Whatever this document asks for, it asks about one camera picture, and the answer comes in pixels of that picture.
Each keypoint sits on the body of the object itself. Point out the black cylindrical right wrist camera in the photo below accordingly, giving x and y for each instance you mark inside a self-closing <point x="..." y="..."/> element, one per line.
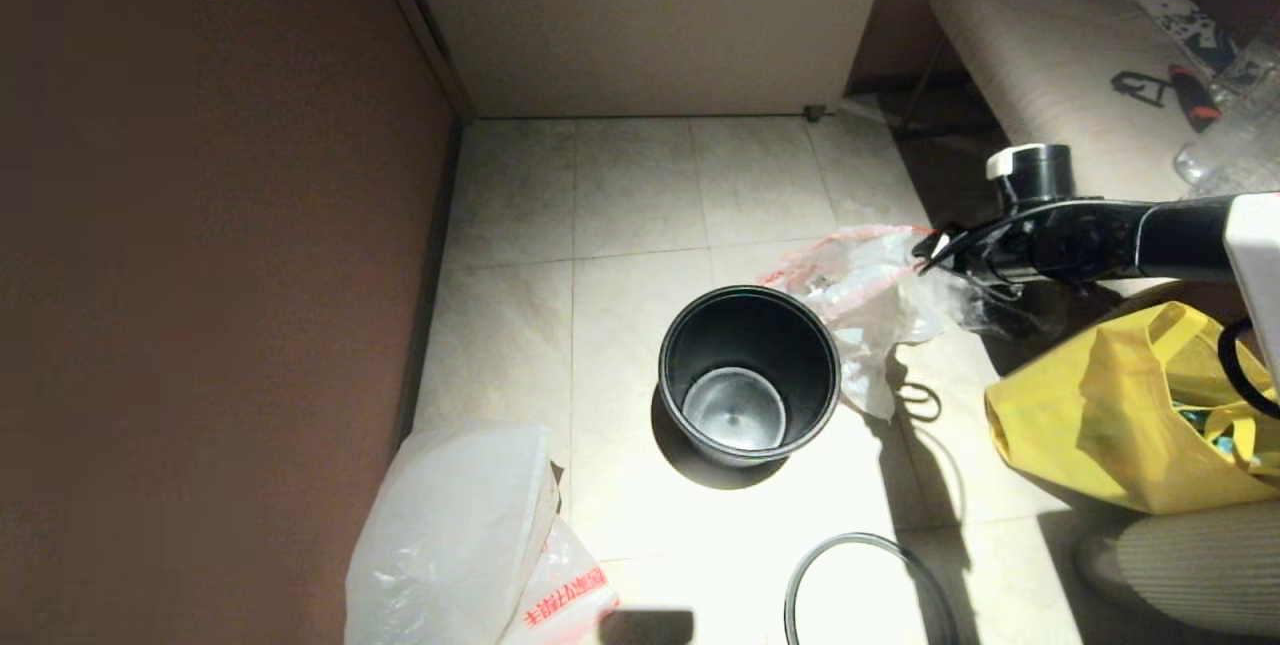
<point x="1035" y="175"/>

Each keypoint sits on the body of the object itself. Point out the blue white printed paper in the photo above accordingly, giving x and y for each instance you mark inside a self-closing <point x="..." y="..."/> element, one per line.
<point x="1190" y="30"/>

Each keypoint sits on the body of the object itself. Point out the black clip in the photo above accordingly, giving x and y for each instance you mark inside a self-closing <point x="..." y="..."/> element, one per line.
<point x="1135" y="85"/>

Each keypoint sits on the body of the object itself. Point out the beige wood-grain table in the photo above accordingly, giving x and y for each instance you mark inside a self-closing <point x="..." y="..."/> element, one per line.
<point x="1040" y="65"/>

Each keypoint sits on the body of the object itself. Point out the black metal table leg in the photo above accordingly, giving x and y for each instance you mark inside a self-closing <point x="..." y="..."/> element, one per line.
<point x="925" y="85"/>

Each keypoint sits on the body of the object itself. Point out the dark robot chest edge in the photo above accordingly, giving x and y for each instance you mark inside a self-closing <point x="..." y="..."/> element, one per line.
<point x="645" y="628"/>

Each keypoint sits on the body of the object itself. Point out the used red-printed trash bag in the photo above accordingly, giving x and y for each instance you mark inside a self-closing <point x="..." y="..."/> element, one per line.
<point x="870" y="295"/>

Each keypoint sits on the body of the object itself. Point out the red black hand tool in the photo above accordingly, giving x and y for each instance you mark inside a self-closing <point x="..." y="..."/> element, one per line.
<point x="1192" y="97"/>

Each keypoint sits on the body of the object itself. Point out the new white plastic bag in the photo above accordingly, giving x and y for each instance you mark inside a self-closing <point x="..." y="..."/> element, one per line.
<point x="450" y="525"/>

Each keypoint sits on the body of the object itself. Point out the yellow shopping bag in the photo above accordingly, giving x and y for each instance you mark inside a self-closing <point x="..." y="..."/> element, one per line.
<point x="1090" y="425"/>

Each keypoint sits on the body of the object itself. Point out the beige ribbed cushion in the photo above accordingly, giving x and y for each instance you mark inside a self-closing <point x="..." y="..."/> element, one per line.
<point x="1190" y="575"/>

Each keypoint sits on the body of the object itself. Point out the clear plastic bottle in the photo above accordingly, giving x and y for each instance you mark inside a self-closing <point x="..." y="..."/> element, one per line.
<point x="1235" y="150"/>
<point x="1255" y="65"/>

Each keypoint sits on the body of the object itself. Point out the white cabinet panel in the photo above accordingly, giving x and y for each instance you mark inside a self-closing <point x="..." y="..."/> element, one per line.
<point x="650" y="15"/>

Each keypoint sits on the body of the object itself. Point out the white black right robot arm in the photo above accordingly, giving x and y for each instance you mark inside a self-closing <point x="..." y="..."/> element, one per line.
<point x="1200" y="235"/>

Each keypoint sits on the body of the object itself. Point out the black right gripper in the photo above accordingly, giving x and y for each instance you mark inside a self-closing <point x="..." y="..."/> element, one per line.
<point x="1060" y="245"/>

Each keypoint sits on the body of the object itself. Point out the black round trash bin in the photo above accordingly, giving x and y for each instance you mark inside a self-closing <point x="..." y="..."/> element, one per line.
<point x="740" y="345"/>

